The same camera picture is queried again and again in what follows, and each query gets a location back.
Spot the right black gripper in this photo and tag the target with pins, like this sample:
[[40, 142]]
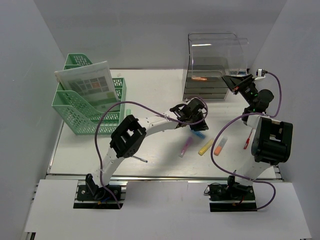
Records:
[[234, 82]]

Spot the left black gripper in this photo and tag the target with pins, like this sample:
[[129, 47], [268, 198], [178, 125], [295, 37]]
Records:
[[200, 127]]

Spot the blue highlighter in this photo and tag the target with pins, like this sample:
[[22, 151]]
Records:
[[198, 134]]

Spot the purple highlighter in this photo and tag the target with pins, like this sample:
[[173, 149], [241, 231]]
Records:
[[185, 147]]

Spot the red pen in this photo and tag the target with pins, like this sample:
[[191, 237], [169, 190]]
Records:
[[248, 140]]

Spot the blue ballpoint pen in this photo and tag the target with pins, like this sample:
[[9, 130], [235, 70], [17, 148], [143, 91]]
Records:
[[140, 159]]

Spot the document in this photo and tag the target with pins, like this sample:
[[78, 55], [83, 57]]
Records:
[[93, 82]]

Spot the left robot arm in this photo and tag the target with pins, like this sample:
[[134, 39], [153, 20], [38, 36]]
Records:
[[128, 136]]

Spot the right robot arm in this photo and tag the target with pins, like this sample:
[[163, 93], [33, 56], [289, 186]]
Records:
[[272, 140]]

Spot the clear acrylic drawer unit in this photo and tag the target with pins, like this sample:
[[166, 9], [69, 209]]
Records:
[[213, 55]]

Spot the yellow highlighter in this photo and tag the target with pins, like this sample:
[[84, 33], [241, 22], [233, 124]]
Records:
[[206, 147]]

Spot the orange highlighter white cap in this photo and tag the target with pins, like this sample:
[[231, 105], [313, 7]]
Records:
[[220, 146]]

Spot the green file organizer rack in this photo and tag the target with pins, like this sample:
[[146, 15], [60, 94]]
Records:
[[80, 116]]

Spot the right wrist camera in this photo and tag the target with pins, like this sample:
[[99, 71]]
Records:
[[260, 74]]

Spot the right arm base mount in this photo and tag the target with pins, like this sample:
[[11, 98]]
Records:
[[223, 199]]

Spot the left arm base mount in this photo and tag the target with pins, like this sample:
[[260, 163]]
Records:
[[103, 201]]

